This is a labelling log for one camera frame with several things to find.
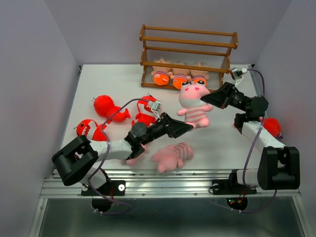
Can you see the wooden three-tier shelf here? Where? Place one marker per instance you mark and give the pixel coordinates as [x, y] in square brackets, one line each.
[187, 49]

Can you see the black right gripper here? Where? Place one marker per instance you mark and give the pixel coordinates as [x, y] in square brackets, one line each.
[220, 96]

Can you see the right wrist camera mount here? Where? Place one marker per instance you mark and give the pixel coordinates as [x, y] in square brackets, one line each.
[237, 74]

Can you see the red shark plush centre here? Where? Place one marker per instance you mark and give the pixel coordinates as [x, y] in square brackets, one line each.
[145, 114]

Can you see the red shark plush right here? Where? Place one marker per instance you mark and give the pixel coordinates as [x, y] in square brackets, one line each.
[273, 127]

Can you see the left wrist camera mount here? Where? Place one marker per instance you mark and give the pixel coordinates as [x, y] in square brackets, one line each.
[155, 106]

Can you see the red shark plush lower left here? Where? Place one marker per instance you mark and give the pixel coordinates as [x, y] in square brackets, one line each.
[92, 130]

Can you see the pink pig plush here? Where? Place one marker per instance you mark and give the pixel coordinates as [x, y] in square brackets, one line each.
[172, 157]
[194, 109]
[132, 162]

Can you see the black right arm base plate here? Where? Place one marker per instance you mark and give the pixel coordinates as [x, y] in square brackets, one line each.
[225, 187]

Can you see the boy doll face up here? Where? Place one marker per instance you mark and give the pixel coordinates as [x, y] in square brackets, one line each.
[179, 76]

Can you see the boy doll from corner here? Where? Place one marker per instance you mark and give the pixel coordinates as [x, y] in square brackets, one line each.
[200, 75]

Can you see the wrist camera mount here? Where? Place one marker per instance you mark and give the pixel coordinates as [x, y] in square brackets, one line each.
[237, 74]
[155, 106]

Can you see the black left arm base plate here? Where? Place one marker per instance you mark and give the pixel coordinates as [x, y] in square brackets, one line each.
[110, 188]

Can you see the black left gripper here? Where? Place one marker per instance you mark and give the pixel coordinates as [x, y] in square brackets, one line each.
[175, 128]

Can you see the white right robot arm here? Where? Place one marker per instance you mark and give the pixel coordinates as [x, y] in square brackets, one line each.
[270, 164]

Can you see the aluminium rail frame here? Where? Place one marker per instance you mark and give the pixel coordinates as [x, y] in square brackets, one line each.
[222, 148]

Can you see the red shark plush upper left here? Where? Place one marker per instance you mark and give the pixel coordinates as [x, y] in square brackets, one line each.
[105, 107]

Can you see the red shark plush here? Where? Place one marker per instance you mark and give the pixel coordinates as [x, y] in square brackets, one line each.
[105, 107]
[145, 114]
[92, 130]
[273, 127]

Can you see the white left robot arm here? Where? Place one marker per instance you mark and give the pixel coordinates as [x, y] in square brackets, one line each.
[80, 161]

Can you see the boy doll black hair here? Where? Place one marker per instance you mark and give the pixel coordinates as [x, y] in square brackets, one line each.
[161, 75]

